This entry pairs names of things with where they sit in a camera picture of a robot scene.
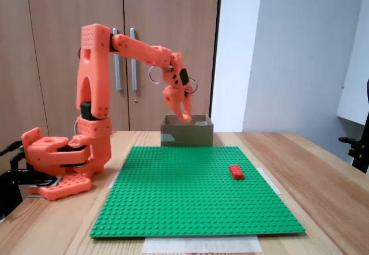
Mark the black table clamp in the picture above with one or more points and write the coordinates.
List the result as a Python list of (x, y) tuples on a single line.
[(11, 193)]

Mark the red lego block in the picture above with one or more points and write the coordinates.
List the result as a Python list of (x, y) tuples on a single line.
[(237, 172)]

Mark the black stand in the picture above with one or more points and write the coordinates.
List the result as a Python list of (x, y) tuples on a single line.
[(359, 154)]

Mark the brown wooden cabinet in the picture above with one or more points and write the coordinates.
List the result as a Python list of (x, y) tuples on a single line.
[(43, 7)]

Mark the green lego baseplate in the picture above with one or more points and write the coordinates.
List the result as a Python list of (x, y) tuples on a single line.
[(187, 206)]

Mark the yellow lego block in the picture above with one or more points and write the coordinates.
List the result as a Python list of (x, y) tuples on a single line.
[(186, 118)]

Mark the wide masking tape strip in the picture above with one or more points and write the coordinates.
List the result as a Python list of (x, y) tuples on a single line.
[(201, 245)]

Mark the open cardboard box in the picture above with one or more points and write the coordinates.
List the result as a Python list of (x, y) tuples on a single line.
[(187, 136)]

